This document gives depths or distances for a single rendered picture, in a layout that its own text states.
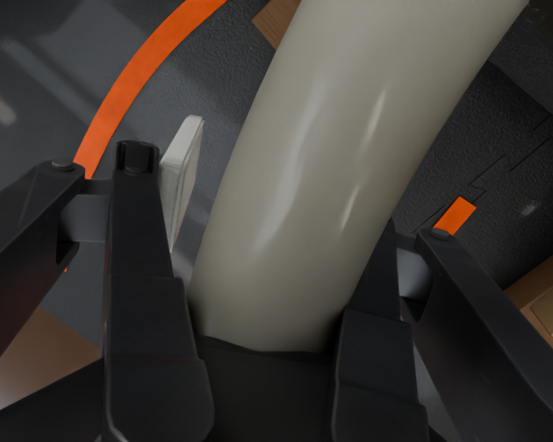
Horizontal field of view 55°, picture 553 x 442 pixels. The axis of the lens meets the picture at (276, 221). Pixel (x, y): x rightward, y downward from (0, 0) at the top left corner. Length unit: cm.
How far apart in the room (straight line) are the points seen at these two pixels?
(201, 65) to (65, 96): 27
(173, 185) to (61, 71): 96
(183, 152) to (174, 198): 2
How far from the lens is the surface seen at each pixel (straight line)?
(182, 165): 16
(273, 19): 90
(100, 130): 111
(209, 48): 103
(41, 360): 144
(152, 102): 107
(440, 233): 16
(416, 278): 16
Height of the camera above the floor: 103
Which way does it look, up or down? 67 degrees down
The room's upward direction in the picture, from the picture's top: 176 degrees counter-clockwise
